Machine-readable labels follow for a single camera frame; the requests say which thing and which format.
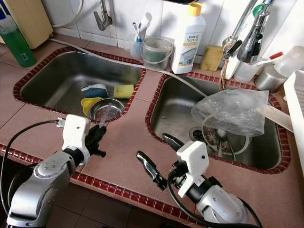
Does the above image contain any clear plastic bag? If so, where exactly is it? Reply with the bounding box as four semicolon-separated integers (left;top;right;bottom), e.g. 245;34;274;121
191;89;270;137

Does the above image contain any mustard yellow sponge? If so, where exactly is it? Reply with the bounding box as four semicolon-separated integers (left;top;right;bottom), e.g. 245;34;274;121
199;45;225;72

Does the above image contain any white dish drying rack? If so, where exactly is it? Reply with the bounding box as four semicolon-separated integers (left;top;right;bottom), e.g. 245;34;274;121
283;70;304;179

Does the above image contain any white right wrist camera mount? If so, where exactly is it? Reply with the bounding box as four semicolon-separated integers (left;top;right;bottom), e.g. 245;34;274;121
176;140;209;198

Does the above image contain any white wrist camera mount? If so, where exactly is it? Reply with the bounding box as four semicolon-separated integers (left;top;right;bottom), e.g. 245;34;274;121
62;114;92;164
176;140;209;198

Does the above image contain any clear plastic cup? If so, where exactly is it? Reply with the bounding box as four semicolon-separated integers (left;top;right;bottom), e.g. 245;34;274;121
235;59;262;82

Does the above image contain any curved chrome faucet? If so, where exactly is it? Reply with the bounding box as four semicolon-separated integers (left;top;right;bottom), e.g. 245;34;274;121
222;0;259;60

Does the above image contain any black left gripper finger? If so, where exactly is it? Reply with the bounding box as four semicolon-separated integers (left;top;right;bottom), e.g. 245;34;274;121
86;124;106;142

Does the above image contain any dirty white bowl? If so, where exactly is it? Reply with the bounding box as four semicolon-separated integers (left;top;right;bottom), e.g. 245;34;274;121
202;119;250;155

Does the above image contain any white toothpaste tube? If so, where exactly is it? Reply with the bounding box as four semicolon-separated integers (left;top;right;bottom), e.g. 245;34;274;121
140;13;153;41

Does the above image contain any brown twine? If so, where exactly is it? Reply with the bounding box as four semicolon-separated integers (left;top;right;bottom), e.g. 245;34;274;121
218;45;229;91

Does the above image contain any chrome wall tap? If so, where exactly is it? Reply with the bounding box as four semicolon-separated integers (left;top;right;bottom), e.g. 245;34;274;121
94;0;114;32

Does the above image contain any steel cup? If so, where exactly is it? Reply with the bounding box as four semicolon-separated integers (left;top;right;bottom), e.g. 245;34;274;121
254;64;288;92

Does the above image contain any white detergent bottle yellow cap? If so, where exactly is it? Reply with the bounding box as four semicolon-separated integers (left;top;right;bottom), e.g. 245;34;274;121
171;2;206;75

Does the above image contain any yellow plastic bowl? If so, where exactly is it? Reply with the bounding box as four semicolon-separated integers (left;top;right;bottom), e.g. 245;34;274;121
81;97;100;117

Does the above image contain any green dish soap bottle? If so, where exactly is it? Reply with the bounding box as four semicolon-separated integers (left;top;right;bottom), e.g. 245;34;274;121
0;7;37;68

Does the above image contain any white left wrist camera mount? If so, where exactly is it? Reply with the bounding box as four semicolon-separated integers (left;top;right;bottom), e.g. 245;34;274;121
62;114;92;164

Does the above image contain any clear plastic bucket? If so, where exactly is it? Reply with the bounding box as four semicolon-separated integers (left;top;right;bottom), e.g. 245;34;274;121
140;37;175;71

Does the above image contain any small steel bowl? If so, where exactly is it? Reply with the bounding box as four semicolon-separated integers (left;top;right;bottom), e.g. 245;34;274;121
88;98;125;125

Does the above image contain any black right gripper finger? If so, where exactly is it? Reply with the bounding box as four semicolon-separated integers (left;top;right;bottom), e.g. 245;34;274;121
136;151;168;190
161;133;183;152

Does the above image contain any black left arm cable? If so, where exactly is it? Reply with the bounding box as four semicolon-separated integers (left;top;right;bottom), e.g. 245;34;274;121
0;119;63;217

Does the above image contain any steel sink basin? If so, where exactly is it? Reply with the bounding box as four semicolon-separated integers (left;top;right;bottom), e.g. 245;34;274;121
150;76;288;171
19;51;143;119

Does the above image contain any bright yellow sponge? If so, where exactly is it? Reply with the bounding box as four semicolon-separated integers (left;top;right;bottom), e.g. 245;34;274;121
114;84;134;99

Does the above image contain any thin white hose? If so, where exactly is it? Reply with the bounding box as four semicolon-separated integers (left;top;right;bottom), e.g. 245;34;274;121
50;38;208;99

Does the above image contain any white bottle green cap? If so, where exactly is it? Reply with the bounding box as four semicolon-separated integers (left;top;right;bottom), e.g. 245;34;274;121
226;2;266;79

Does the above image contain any chrome spray faucet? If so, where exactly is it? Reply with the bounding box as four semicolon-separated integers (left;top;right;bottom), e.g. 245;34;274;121
237;0;274;65

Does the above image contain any beige water filter housing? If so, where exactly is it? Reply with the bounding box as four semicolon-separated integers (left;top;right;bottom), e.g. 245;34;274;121
2;0;54;49

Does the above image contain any metal spoon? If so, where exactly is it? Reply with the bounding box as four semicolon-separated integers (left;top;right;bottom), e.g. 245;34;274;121
216;128;236;160

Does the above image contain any clear toothbrush cup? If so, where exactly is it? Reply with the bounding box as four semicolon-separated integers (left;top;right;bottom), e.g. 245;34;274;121
129;34;144;60

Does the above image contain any steel sink drain strainer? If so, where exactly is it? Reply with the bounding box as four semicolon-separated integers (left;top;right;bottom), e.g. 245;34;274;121
190;126;212;144

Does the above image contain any white wall hose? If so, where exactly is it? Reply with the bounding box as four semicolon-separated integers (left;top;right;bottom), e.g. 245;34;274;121
51;0;84;28

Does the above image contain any blue handled toothbrush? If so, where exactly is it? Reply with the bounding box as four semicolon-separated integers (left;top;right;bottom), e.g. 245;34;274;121
133;22;143;44

